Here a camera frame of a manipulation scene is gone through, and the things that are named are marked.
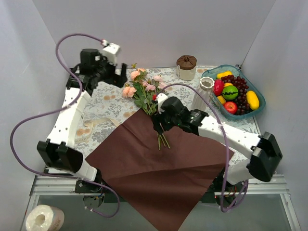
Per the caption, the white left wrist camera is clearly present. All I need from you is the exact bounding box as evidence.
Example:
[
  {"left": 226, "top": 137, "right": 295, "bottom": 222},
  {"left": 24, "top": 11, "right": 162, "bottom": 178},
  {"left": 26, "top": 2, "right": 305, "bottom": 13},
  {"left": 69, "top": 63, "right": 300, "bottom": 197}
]
[{"left": 101, "top": 42, "right": 121, "bottom": 65}]

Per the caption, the pink artificial flower bunch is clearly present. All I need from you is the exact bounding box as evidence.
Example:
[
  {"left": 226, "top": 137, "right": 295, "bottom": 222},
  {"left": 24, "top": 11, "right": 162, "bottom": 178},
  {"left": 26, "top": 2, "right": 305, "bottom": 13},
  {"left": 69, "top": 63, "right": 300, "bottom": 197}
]
[{"left": 121, "top": 63, "right": 171, "bottom": 151}]

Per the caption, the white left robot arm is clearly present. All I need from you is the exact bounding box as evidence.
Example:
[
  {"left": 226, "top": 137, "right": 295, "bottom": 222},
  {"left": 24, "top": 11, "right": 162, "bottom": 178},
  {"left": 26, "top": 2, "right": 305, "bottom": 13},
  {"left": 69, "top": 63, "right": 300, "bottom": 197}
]
[{"left": 37, "top": 43, "right": 127, "bottom": 193}]

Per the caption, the teal plastic fruit basket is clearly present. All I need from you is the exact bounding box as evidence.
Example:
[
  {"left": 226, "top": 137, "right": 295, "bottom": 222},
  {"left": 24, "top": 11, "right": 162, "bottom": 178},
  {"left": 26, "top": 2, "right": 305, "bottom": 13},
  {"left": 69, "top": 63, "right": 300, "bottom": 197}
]
[{"left": 202, "top": 64, "right": 266, "bottom": 120}]

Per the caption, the yellow fruit back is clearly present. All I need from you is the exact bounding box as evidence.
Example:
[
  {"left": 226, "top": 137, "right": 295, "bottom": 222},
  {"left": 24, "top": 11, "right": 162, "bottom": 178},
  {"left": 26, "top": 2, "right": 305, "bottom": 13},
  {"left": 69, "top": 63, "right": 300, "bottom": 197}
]
[{"left": 217, "top": 71, "right": 232, "bottom": 79}]

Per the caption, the red dragon fruit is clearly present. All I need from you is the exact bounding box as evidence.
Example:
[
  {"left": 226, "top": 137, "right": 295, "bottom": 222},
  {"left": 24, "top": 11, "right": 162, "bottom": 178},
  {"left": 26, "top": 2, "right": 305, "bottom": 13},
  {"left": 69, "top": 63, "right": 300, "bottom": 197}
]
[{"left": 213, "top": 79, "right": 225, "bottom": 97}]

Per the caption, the white ribbed ceramic vase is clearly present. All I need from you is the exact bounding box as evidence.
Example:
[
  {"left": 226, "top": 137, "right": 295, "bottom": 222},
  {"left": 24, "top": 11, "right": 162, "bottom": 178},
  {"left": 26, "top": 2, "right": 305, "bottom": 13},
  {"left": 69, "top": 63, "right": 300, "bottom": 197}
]
[{"left": 191, "top": 77, "right": 214, "bottom": 111}]

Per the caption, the white toilet paper roll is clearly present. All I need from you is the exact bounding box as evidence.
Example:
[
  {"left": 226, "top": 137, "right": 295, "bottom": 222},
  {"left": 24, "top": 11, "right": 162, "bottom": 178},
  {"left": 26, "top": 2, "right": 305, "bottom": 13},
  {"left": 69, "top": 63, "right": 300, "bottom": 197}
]
[{"left": 25, "top": 205, "right": 64, "bottom": 231}]

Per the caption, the aluminium frame rail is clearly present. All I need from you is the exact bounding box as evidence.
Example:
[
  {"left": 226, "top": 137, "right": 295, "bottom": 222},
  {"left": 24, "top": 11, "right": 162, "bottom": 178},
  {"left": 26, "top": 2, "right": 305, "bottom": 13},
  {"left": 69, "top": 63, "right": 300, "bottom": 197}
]
[{"left": 31, "top": 174, "right": 301, "bottom": 231}]

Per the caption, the cream ribbon gold lettering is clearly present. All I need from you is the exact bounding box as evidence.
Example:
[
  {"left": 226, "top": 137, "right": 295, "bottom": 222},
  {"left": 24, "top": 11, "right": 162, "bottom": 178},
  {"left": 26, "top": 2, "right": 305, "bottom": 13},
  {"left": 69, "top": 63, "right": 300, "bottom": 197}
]
[{"left": 75, "top": 117, "right": 120, "bottom": 143}]

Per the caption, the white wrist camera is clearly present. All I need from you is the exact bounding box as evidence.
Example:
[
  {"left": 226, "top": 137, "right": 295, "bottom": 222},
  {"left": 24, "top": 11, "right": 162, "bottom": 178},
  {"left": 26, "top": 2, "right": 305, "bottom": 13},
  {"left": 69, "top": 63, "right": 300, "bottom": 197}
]
[
  {"left": 155, "top": 93, "right": 168, "bottom": 114},
  {"left": 101, "top": 42, "right": 121, "bottom": 65}
]

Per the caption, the red paper bouquet wrap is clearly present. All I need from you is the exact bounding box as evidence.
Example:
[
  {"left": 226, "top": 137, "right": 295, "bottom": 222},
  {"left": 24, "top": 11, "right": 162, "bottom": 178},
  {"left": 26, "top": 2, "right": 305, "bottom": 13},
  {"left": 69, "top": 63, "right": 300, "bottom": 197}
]
[{"left": 86, "top": 109, "right": 226, "bottom": 231}]

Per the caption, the floral patterned table mat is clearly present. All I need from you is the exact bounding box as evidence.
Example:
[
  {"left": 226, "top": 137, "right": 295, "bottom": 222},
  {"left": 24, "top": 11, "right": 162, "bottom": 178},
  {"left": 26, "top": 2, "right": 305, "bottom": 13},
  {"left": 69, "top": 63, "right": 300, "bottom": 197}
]
[{"left": 74, "top": 66, "right": 260, "bottom": 165}]

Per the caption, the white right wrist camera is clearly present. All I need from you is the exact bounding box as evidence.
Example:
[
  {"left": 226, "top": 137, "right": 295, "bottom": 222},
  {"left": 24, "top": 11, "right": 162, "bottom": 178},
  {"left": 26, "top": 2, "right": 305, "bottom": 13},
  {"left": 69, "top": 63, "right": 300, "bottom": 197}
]
[{"left": 155, "top": 93, "right": 168, "bottom": 114}]

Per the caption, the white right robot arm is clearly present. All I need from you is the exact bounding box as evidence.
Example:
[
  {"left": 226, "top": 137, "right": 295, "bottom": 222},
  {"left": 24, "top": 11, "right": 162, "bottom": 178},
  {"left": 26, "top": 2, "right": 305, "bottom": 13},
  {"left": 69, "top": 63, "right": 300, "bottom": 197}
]
[{"left": 152, "top": 93, "right": 282, "bottom": 191}]

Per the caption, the dark purple grape bunch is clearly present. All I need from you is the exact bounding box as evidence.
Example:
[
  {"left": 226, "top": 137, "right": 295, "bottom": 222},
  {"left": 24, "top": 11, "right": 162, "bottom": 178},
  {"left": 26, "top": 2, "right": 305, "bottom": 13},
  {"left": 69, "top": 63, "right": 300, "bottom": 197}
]
[{"left": 221, "top": 75, "right": 252, "bottom": 116}]

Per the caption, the small yellow lemon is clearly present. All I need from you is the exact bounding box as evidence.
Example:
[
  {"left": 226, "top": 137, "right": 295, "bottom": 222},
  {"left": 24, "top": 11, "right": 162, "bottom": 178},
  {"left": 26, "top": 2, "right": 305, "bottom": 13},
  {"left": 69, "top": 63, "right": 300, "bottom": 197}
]
[{"left": 217, "top": 95, "right": 226, "bottom": 105}]

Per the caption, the green toy watermelon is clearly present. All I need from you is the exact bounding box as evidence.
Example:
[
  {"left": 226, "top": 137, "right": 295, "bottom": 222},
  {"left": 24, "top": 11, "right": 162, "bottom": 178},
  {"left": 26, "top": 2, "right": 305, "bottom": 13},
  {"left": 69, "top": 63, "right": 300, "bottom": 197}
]
[{"left": 222, "top": 85, "right": 239, "bottom": 101}]

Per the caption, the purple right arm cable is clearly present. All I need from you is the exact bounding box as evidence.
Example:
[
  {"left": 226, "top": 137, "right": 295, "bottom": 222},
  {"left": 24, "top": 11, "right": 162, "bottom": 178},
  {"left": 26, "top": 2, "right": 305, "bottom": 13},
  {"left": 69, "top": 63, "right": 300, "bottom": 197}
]
[{"left": 156, "top": 83, "right": 250, "bottom": 213}]

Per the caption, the brown and white jar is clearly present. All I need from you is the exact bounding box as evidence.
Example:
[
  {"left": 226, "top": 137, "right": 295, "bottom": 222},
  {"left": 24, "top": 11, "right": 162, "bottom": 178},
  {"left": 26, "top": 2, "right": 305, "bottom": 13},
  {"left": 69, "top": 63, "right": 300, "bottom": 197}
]
[{"left": 176, "top": 55, "right": 197, "bottom": 81}]

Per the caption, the yellow mango right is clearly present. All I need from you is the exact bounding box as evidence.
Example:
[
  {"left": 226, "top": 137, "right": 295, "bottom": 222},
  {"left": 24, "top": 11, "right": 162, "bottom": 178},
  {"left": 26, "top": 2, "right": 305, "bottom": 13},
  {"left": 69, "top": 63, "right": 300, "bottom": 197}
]
[{"left": 246, "top": 90, "right": 259, "bottom": 110}]

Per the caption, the red apple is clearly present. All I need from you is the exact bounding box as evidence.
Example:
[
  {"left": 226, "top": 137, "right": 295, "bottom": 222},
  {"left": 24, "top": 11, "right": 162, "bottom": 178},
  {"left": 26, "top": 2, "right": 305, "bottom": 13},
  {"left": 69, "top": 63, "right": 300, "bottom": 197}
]
[{"left": 224, "top": 102, "right": 238, "bottom": 115}]

